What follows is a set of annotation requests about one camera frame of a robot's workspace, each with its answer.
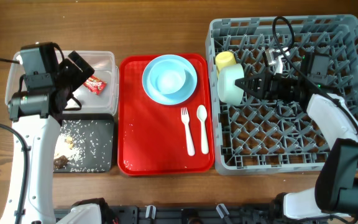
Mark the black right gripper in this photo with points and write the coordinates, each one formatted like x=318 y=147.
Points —
x=266 y=82

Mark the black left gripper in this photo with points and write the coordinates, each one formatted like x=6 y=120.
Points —
x=68 y=66

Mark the red snack wrapper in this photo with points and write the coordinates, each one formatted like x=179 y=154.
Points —
x=95 y=85

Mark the green bowl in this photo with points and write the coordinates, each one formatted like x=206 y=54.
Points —
x=228 y=92

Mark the yellow plastic cup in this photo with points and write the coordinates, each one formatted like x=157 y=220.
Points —
x=224 y=59

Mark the rice and food scraps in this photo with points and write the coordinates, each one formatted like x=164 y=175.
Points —
x=70 y=149

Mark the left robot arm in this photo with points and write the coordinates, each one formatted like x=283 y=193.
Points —
x=36 y=111

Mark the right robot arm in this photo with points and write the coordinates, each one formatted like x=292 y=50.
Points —
x=336 y=189

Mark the clear plastic waste bin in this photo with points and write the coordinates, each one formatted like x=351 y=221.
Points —
x=105 y=69

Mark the grey dishwasher rack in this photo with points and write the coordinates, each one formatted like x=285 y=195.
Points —
x=263 y=137

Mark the black food waste tray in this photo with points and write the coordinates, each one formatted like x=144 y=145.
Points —
x=95 y=143

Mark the white plastic spoon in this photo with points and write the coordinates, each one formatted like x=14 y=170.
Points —
x=202 y=115

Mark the white plastic fork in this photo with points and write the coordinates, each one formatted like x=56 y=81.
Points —
x=185 y=118

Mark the light blue plate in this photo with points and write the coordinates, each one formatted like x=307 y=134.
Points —
x=176 y=98

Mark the light blue bowl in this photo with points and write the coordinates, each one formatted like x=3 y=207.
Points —
x=168 y=76

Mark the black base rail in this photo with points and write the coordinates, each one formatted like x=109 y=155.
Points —
x=248 y=213

